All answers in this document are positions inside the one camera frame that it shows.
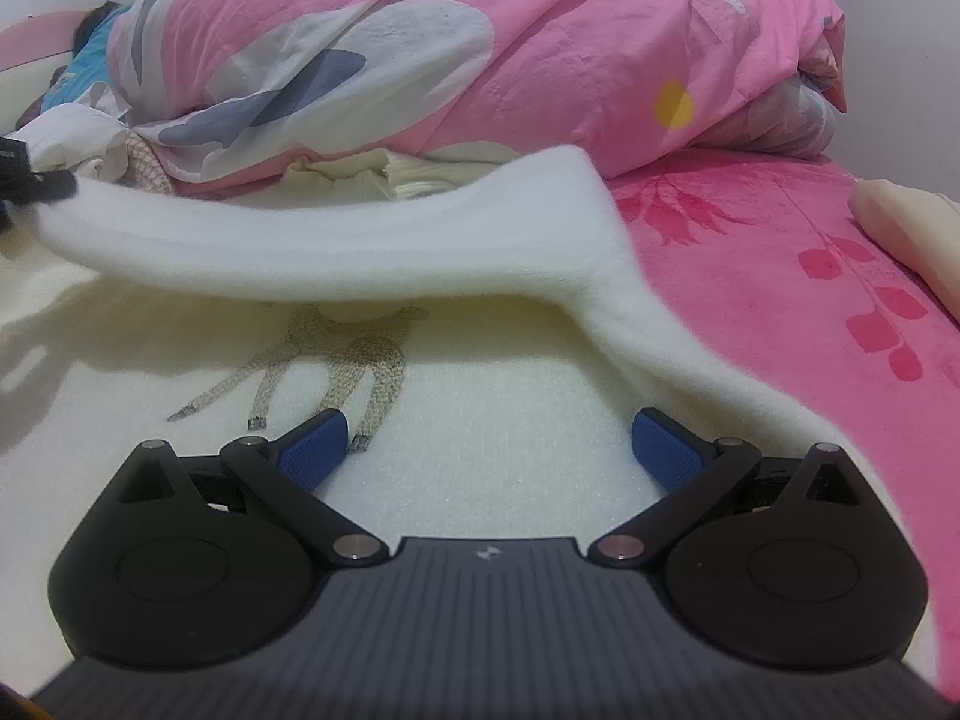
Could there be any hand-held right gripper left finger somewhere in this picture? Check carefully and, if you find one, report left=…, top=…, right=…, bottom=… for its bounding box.
left=112, top=409, right=391, bottom=567

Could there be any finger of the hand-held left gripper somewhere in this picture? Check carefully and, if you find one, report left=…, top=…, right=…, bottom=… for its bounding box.
left=30, top=168, right=80, bottom=203

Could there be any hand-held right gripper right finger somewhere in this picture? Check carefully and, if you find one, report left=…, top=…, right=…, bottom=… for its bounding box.
left=591, top=409, right=863, bottom=567

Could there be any white deer print sweater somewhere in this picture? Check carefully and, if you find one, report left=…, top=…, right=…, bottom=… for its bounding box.
left=0, top=146, right=946, bottom=691

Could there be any white crumpled cloth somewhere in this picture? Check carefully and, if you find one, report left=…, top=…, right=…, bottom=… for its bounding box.
left=15, top=101, right=134, bottom=182

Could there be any pink lattice patterned cloth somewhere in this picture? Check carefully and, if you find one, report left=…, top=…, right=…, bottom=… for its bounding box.
left=124, top=131, right=179, bottom=197

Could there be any pink floral blanket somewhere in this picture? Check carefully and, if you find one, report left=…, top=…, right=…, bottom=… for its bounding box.
left=607, top=150, right=960, bottom=616

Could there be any large folded beige cloth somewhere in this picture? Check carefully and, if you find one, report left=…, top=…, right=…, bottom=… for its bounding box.
left=850, top=178, right=960, bottom=310

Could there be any pink patterned quilt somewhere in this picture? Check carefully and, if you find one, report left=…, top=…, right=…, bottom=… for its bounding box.
left=109, top=0, right=848, bottom=192

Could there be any white pink bed frame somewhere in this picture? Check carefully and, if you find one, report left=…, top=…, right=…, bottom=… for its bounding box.
left=0, top=11, right=98, bottom=136

